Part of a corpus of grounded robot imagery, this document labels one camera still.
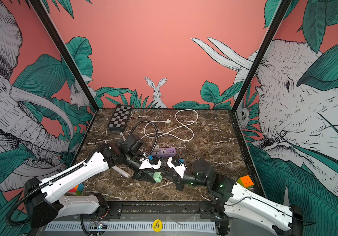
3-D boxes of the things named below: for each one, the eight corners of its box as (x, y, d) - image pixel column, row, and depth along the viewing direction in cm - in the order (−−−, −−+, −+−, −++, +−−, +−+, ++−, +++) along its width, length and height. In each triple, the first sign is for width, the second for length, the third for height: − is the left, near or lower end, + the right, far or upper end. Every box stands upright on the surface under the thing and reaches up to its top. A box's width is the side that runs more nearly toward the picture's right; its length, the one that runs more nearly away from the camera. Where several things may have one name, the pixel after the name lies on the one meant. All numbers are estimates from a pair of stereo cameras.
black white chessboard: (109, 131, 108) (107, 128, 105) (117, 108, 124) (116, 104, 121) (126, 131, 108) (124, 128, 105) (132, 108, 124) (131, 105, 121)
